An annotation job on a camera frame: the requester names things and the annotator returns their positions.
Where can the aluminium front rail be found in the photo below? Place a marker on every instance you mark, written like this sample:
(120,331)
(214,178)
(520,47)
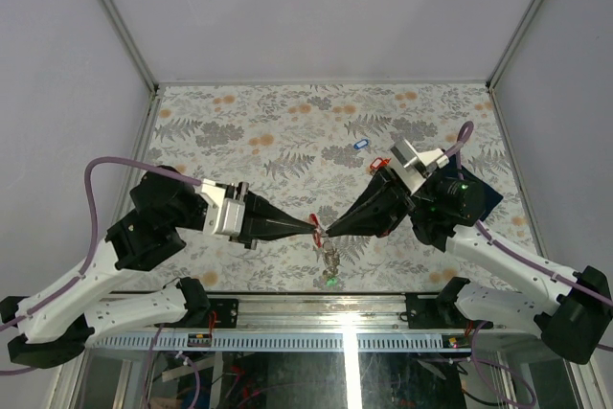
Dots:
(306,313)

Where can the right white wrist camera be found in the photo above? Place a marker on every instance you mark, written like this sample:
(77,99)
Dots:
(414,168)

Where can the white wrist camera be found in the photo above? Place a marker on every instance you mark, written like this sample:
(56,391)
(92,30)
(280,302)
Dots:
(414,168)
(225,207)

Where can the blue key tag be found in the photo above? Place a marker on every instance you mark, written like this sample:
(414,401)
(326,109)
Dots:
(361,144)

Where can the red key tag with key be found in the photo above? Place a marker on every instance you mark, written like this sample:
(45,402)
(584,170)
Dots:
(317,234)

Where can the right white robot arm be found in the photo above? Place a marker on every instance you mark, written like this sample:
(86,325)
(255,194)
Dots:
(568,310)

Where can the red key tags bunch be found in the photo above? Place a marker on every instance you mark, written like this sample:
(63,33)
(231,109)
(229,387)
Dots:
(377,164)

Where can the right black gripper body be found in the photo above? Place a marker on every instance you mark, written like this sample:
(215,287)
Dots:
(412,205)

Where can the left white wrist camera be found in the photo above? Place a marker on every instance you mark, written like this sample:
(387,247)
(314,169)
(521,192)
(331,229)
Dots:
(225,207)

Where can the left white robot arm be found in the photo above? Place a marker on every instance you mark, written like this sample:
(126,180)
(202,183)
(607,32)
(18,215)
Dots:
(58,323)

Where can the grey slotted cable duct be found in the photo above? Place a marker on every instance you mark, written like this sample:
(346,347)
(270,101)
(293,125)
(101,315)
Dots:
(233,341)

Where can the metal key holder red handle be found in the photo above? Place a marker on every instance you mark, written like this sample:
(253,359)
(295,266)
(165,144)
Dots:
(330,257)

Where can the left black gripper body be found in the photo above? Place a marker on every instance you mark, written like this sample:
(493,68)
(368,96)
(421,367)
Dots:
(242,238)

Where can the dark blue cloth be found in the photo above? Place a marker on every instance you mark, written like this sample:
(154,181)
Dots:
(492,197)

